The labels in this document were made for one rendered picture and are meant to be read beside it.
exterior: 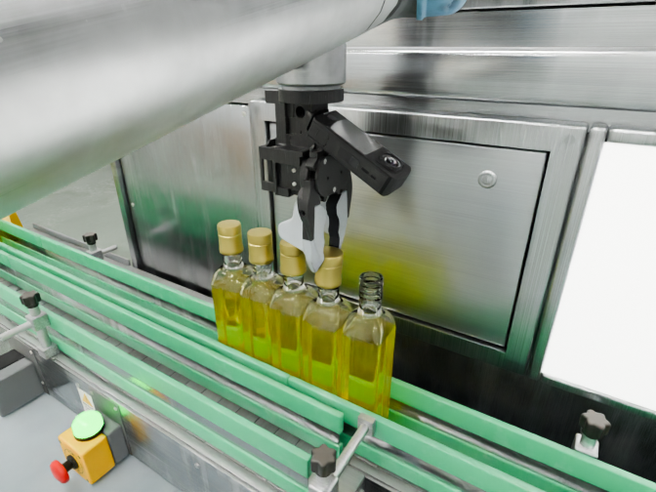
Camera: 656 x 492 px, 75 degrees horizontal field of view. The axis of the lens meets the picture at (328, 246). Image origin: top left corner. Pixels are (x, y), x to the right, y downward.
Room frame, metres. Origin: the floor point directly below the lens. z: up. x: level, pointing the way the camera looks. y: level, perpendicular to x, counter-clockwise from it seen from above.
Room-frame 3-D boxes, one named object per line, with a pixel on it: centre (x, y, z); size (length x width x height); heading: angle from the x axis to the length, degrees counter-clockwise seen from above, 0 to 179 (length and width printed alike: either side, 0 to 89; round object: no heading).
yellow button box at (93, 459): (0.50, 0.39, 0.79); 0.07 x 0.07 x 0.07; 58
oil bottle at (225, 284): (0.57, 0.14, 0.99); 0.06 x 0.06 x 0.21; 59
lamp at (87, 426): (0.50, 0.39, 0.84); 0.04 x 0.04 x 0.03
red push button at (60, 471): (0.46, 0.42, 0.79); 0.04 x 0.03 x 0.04; 58
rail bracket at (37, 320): (0.61, 0.53, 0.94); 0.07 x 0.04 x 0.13; 148
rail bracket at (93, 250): (0.90, 0.53, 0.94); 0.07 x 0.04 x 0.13; 148
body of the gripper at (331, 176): (0.49, 0.02, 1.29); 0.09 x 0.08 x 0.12; 58
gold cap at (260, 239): (0.54, 0.10, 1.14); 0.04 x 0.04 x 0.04
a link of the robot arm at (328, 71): (0.49, 0.02, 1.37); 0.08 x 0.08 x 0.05
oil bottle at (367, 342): (0.45, -0.05, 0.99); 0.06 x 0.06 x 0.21; 59
